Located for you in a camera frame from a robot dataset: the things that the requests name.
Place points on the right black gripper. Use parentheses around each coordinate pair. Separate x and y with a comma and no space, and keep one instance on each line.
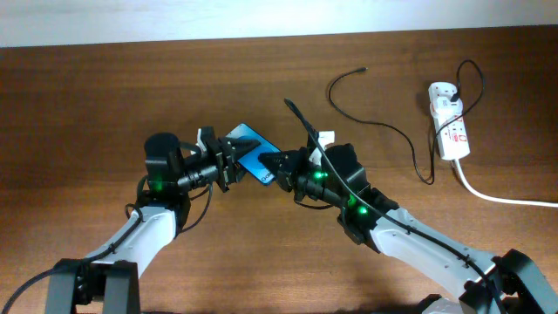
(289,173)

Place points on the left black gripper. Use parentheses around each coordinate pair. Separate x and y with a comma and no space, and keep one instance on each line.
(225,170)

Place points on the blue screen smartphone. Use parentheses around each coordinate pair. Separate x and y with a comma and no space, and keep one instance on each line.
(250,161)

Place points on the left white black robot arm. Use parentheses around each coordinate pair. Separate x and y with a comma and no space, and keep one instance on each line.
(159,214)

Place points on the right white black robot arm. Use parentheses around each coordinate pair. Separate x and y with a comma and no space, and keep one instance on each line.
(477,281)

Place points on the white USB charger adapter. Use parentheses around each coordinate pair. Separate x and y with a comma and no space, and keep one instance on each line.
(444,107)

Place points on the white power strip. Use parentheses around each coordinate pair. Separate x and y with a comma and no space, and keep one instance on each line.
(451,132)

